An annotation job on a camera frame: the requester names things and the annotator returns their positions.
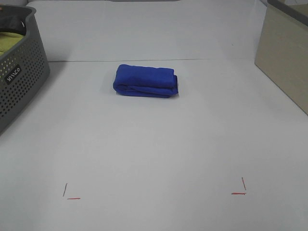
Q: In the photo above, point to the blue towel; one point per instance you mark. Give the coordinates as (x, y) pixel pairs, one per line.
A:
(143, 81)

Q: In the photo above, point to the grey perforated laundry basket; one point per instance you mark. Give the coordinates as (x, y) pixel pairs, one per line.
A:
(23, 68)

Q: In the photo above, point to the beige storage bin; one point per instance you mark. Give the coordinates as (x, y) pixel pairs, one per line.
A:
(282, 52)

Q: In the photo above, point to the yellow-green towel in basket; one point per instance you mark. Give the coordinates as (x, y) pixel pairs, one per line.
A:
(8, 40)

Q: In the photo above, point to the black cloth in basket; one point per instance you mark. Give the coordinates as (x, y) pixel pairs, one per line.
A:
(12, 24)

